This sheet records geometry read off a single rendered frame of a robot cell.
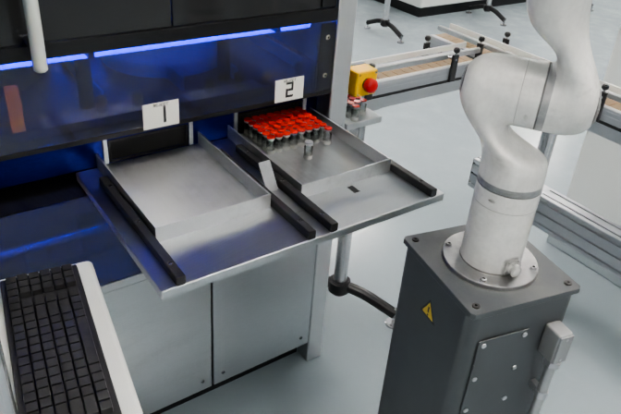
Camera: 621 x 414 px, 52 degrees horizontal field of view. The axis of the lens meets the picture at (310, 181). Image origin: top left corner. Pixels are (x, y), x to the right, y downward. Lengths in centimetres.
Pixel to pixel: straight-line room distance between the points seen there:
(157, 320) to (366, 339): 88
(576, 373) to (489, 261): 125
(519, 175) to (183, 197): 70
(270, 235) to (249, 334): 75
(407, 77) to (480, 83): 91
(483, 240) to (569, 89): 33
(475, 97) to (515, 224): 26
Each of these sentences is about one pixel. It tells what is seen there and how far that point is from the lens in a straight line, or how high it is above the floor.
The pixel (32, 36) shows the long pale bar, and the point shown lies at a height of 125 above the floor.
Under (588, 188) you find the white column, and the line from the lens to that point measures 292.
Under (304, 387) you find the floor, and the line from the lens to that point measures 218.
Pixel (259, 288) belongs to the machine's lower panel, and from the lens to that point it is 190.
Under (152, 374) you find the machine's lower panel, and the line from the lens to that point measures 190.
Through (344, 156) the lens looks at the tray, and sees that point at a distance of 160.
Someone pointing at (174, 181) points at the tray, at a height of 88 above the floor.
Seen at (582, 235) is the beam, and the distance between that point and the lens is 225.
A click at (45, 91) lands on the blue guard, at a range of 136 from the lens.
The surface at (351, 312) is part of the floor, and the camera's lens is 246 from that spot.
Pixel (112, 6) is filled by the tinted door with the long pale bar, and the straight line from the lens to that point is 135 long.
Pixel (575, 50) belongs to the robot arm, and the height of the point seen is 133.
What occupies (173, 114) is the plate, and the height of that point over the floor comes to 102.
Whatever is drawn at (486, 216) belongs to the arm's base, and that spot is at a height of 99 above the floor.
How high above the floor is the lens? 162
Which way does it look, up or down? 30 degrees down
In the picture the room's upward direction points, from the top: 5 degrees clockwise
